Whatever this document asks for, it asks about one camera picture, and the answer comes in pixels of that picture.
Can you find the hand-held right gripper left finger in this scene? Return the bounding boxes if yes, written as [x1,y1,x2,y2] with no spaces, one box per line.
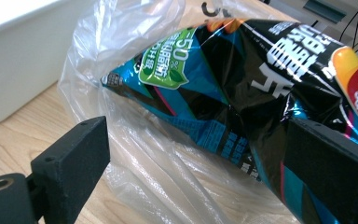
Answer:
[30,116,112,224]

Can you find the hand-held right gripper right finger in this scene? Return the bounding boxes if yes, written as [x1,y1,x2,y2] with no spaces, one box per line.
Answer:
[283,119,358,224]

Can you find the clear plastic bag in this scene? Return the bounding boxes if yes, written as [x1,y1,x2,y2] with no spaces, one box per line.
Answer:
[57,0,297,224]

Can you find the white plastic bin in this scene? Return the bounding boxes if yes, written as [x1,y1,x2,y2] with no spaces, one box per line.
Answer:
[0,0,98,124]

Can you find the blue and black chips bag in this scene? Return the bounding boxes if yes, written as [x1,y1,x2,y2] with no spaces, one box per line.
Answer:
[101,18,358,224]

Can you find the black cables by wooden desk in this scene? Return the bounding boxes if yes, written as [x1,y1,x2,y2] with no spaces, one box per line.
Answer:
[338,0,358,54]

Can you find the grey drawer handle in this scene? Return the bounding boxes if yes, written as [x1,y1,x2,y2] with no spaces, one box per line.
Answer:
[302,0,348,24]

